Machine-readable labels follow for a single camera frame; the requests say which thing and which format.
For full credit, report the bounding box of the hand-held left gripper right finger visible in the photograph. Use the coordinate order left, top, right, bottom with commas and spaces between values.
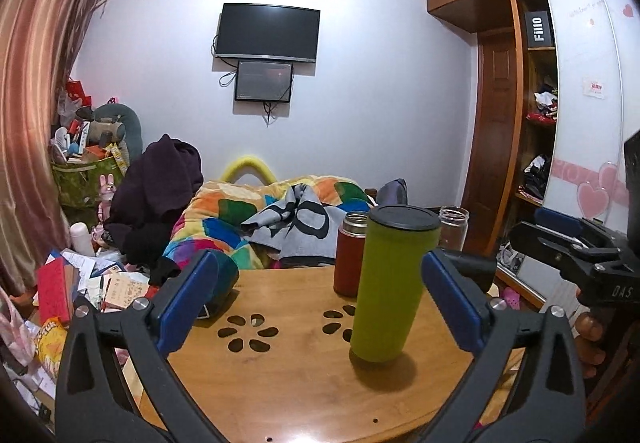
419, 249, 587, 443

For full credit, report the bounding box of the pink rabbit toy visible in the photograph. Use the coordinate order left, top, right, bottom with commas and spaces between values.
96, 173, 117, 224

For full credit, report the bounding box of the grey black printed cloth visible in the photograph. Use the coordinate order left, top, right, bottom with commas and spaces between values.
241, 183, 347, 268

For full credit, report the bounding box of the green patterned bag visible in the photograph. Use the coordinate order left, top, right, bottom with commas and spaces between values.
51, 158, 128, 210

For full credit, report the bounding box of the person's right hand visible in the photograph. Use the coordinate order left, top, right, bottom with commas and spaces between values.
574, 312, 610, 380

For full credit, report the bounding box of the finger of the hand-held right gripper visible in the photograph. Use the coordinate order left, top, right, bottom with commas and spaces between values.
532, 207, 628, 249
508, 220, 622, 275

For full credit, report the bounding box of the white sliding wardrobe door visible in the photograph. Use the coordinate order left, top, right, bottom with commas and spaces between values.
542, 0, 640, 234

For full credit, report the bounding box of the yellow foam arch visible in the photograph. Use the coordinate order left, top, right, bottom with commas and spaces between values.
220, 155, 277, 186

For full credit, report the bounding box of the pink striped curtain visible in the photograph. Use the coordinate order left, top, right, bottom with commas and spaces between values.
0, 0, 113, 294

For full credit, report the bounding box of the grey bag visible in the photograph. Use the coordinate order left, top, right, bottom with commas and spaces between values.
376, 178, 408, 207

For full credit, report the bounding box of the small black monitor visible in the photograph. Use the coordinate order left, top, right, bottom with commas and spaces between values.
234, 58, 294, 103

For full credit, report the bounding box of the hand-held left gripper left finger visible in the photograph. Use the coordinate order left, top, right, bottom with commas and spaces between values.
54, 249, 232, 443

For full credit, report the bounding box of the yellow snack packet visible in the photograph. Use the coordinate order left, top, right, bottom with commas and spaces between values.
32, 318, 68, 376

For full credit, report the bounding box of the clear glass jar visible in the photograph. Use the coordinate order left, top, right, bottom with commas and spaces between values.
438, 206, 471, 252

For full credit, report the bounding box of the wall-mounted black television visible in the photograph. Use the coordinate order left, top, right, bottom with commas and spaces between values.
214, 2, 322, 64

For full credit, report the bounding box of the black storage box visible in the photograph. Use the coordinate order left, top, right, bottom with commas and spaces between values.
524, 8, 556, 49

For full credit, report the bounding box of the round wooden table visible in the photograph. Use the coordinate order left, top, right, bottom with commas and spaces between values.
137, 250, 527, 443

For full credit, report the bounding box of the wooden wardrobe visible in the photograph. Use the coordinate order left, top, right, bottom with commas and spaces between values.
425, 0, 613, 314

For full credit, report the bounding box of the dark purple clothing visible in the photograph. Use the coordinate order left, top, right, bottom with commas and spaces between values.
102, 134, 205, 286

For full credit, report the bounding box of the grey plush toy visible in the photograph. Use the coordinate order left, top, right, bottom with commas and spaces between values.
75, 103, 145, 164

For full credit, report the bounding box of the white bottle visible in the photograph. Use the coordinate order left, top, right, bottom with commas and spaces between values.
70, 222, 97, 258

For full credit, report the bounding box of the red thermos flask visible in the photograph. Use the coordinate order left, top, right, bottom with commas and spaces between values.
333, 210, 372, 298

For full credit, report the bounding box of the red book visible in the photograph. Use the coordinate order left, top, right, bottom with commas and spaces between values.
37, 257, 75, 326

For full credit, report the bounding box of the green cup with black lid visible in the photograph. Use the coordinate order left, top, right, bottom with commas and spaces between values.
349, 204, 442, 364

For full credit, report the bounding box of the brown wooden door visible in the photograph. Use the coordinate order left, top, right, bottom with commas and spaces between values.
460, 30, 518, 256

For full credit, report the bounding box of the colourful patchwork blanket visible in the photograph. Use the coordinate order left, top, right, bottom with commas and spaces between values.
162, 176, 373, 274

